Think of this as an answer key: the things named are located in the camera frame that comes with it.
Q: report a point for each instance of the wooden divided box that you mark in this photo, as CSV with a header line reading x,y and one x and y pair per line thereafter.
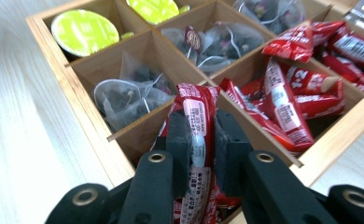
x,y
81,102

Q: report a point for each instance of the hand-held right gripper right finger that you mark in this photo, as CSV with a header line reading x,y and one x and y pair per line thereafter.
x,y
231,149

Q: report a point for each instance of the green-lidded capsule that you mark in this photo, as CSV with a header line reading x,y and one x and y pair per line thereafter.
x,y
83,31
153,9

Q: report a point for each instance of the pile of red packets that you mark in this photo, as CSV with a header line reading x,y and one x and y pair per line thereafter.
x,y
348,46
282,105

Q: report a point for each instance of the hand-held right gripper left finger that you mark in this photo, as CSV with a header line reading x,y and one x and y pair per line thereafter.
x,y
178,149

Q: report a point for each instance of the heap of mesh tea bags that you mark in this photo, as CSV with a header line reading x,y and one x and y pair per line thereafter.
x,y
273,14
127,96
220,46

